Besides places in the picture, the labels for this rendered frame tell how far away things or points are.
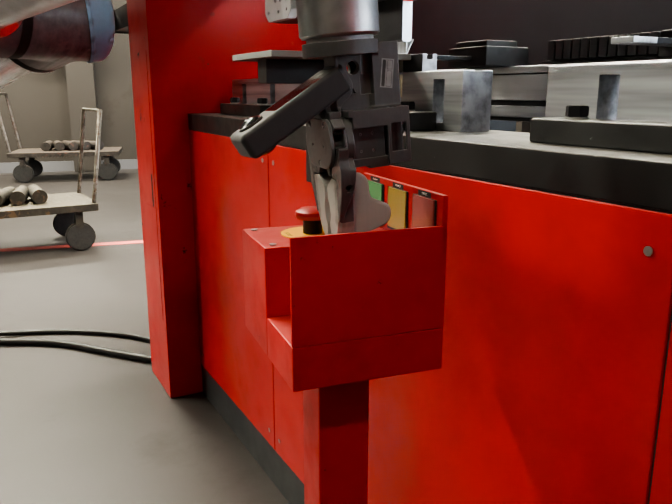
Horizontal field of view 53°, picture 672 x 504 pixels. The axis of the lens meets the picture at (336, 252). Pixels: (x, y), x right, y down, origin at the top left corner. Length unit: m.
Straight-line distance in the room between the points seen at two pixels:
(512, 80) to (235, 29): 0.96
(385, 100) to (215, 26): 1.44
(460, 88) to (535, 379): 0.48
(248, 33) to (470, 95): 1.12
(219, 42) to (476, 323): 1.37
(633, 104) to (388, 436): 0.64
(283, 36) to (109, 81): 6.64
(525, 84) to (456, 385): 0.64
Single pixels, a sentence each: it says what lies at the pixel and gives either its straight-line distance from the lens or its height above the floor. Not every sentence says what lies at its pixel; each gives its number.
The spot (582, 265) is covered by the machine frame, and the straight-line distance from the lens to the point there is 0.75.
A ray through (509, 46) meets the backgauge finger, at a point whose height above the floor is 1.02.
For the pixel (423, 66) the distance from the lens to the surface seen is 1.19.
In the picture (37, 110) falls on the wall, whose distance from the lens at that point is 8.74.
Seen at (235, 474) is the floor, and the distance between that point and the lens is 1.79.
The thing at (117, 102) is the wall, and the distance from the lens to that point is 8.68.
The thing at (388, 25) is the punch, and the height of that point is 1.05.
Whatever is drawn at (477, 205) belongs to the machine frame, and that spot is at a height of 0.80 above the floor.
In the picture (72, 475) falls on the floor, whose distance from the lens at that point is 1.89.
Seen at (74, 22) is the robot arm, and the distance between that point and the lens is 0.99.
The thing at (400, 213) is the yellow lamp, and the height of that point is 0.81.
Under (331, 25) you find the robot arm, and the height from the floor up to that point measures 0.99.
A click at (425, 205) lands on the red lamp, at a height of 0.83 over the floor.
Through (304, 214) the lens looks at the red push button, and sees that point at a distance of 0.74.
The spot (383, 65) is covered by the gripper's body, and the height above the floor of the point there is 0.96.
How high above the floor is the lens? 0.94
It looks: 14 degrees down
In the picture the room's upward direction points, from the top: straight up
